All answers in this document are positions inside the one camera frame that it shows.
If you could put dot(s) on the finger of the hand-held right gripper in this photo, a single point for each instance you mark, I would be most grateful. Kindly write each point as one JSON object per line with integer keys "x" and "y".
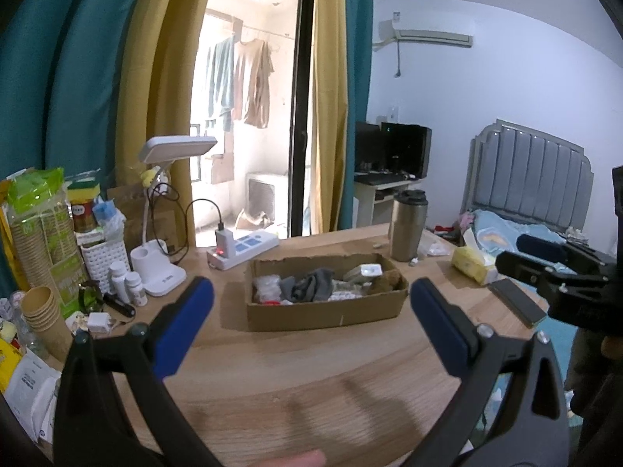
{"x": 516, "y": 265}
{"x": 540, "y": 249}

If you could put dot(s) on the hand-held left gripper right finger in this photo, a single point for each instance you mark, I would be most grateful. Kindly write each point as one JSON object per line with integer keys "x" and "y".
{"x": 440, "y": 326}

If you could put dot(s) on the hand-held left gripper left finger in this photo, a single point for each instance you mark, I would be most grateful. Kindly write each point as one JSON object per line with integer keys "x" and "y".
{"x": 187, "y": 321}

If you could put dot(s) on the brown plush toy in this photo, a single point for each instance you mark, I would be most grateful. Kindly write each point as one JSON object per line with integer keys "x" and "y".
{"x": 384, "y": 284}

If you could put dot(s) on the bubble wrap bag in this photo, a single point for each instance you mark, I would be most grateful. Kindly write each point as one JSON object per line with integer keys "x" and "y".
{"x": 266, "y": 288}

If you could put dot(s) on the red ball toy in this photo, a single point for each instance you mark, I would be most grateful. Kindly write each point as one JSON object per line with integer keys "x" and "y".
{"x": 277, "y": 303}

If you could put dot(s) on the cartoon printed packet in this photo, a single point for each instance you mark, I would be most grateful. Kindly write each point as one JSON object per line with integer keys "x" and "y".
{"x": 362, "y": 272}

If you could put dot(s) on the bag of cotton swabs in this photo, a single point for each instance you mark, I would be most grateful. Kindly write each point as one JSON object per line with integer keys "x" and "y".
{"x": 346, "y": 296}

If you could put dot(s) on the grey sock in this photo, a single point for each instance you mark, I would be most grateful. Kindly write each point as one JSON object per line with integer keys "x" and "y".
{"x": 288, "y": 288}
{"x": 314, "y": 284}

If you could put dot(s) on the cardboard box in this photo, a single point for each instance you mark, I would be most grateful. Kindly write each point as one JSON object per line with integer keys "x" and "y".
{"x": 321, "y": 309}

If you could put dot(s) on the person's right forearm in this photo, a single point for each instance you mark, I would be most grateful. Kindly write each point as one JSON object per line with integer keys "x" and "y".
{"x": 591, "y": 399}

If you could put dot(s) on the person's left hand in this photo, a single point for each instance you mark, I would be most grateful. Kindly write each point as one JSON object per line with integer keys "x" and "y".
{"x": 292, "y": 459}

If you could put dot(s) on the black phone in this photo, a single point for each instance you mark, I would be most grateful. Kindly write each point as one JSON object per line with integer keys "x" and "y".
{"x": 518, "y": 301}

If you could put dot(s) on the yellow tissue pack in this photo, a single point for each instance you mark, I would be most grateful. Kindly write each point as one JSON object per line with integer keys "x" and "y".
{"x": 469, "y": 260}

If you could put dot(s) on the white desk lamp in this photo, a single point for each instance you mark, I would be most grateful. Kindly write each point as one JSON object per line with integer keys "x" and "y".
{"x": 160, "y": 277}

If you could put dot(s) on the grey bed headboard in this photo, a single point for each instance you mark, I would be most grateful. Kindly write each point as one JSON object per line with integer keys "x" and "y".
{"x": 530, "y": 180}

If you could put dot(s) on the black hand tool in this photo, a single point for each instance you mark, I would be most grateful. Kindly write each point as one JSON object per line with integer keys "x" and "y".
{"x": 119, "y": 305}

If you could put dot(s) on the pile of clothes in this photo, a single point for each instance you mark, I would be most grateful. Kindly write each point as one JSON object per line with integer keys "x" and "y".
{"x": 455, "y": 228}

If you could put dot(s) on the clear plastic bag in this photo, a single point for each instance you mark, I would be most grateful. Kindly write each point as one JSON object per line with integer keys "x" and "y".
{"x": 435, "y": 245}

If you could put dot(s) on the white plug adapter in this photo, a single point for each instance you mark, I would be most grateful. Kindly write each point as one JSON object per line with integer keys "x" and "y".
{"x": 99, "y": 322}

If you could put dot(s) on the white power strip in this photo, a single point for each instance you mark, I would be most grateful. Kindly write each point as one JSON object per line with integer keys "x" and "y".
{"x": 250, "y": 245}

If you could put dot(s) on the steel thermos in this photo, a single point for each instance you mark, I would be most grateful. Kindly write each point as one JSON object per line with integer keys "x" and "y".
{"x": 406, "y": 233}

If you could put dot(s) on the green tinted glasses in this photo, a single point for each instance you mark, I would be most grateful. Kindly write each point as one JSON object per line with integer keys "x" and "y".
{"x": 90, "y": 297}

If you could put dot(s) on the white plastic basket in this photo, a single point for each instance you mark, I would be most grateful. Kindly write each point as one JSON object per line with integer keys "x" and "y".
{"x": 104, "y": 262}

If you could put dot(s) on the brown paper bag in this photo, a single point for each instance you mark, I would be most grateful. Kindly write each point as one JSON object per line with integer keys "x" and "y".
{"x": 168, "y": 219}

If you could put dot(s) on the blue packets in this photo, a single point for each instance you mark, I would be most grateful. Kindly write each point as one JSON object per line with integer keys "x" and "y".
{"x": 108, "y": 219}

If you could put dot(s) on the stack of paper cups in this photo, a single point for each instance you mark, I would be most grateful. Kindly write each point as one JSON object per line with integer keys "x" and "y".
{"x": 46, "y": 316}

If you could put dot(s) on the white computer desk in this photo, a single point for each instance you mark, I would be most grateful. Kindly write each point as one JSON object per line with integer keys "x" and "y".
{"x": 375, "y": 199}

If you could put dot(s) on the white outdoor unit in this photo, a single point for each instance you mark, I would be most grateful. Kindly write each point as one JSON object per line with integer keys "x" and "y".
{"x": 266, "y": 197}

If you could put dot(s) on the glass jar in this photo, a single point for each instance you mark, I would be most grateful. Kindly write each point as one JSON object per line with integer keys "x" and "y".
{"x": 83, "y": 216}

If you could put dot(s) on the black computer monitor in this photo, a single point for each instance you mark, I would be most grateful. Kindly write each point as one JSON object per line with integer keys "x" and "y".
{"x": 406, "y": 151}
{"x": 367, "y": 148}

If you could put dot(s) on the wrapped sleeve of cups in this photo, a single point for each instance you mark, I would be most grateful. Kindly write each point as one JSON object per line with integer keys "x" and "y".
{"x": 46, "y": 243}

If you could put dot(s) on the yellow green sponge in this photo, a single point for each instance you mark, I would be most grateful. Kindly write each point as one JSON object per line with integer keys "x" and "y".
{"x": 83, "y": 189}

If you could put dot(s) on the white paper packets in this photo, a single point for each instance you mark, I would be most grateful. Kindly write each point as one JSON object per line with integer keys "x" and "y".
{"x": 31, "y": 394}

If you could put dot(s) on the yellow packet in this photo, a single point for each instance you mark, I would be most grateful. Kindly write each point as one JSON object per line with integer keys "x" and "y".
{"x": 8, "y": 365}

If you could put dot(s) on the white air conditioner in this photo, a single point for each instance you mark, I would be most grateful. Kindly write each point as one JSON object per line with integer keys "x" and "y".
{"x": 433, "y": 36}

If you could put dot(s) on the hanging teal shirt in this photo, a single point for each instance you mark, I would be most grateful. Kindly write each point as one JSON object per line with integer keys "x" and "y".
{"x": 220, "y": 82}

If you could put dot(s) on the teal curtain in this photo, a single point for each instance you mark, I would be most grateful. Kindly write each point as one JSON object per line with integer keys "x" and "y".
{"x": 63, "y": 82}
{"x": 357, "y": 82}

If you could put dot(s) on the yellow curtain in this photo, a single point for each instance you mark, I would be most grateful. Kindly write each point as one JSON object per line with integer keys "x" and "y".
{"x": 160, "y": 58}
{"x": 328, "y": 107}

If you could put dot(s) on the hanging beige shirt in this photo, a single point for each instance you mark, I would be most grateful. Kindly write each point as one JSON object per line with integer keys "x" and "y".
{"x": 255, "y": 82}

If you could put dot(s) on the black door frame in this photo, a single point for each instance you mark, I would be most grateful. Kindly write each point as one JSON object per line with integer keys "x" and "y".
{"x": 301, "y": 107}

